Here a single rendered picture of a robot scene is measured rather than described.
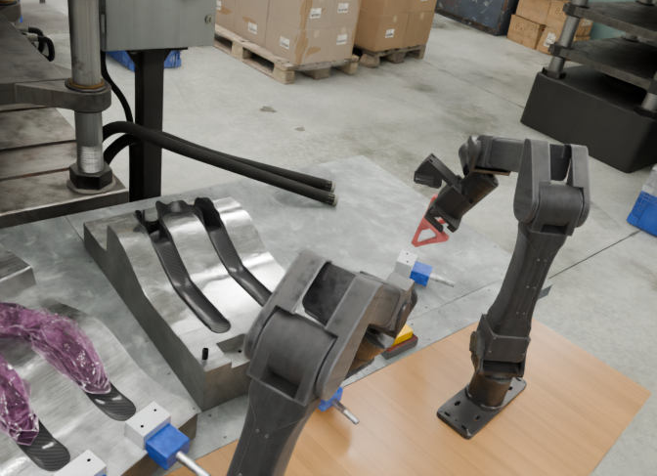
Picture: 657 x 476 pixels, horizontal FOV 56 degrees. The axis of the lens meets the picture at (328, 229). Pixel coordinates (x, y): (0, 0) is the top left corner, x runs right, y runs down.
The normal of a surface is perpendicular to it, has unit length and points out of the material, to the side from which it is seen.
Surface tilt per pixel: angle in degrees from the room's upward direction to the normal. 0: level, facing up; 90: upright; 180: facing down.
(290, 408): 66
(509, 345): 86
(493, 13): 90
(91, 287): 0
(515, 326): 86
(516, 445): 0
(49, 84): 0
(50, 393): 28
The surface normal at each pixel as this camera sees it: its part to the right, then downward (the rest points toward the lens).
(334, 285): -0.30, -0.14
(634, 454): 0.16, -0.83
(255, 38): -0.71, 0.28
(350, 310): -0.10, -0.52
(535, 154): 0.16, -0.25
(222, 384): 0.61, 0.51
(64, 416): 0.43, -0.64
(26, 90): 0.02, 0.54
